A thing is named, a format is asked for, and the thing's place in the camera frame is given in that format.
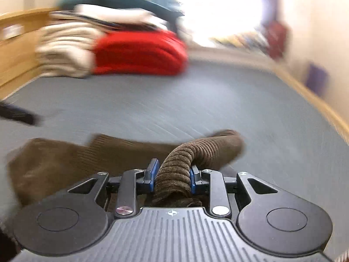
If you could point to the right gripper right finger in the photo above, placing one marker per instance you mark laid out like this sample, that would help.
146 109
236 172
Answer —
267 217

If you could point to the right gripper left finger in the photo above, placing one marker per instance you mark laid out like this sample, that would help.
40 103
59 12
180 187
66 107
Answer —
75 218

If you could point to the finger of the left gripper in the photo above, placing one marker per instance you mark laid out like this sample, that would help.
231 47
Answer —
12 112

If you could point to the brown corduroy pants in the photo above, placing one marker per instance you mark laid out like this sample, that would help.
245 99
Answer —
42 167

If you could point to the cream folded blanket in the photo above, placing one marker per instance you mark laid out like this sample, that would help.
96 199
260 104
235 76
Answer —
66 49

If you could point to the grey quilted bed cover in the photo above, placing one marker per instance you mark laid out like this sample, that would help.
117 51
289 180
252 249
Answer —
287 141

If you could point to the white and navy folded clothes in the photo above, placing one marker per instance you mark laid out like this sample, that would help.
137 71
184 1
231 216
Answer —
112 19

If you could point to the dark teal garment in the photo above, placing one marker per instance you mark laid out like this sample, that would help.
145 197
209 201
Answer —
162 12

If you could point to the red folded blanket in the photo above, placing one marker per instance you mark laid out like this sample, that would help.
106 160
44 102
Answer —
158 52

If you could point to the purple box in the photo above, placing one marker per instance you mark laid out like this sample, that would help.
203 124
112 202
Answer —
316 79

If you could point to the dark red cushion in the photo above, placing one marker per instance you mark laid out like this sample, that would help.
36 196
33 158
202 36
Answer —
276 36

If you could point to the wooden bed frame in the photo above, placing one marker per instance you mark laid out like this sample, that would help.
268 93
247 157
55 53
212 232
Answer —
19 66

